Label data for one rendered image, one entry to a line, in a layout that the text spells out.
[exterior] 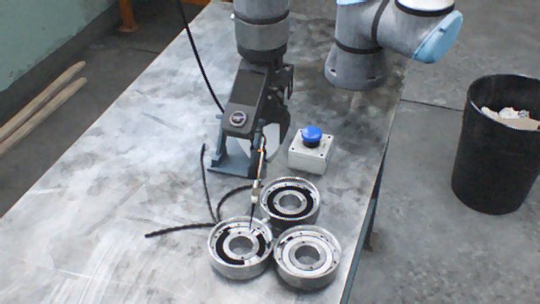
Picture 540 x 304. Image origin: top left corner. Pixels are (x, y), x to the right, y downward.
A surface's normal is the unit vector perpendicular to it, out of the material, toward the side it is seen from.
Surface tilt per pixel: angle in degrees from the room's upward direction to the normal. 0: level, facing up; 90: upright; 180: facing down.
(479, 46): 0
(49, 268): 0
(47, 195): 0
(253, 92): 31
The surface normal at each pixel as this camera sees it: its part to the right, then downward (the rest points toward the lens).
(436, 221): 0.00, -0.76
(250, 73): -0.15, -0.32
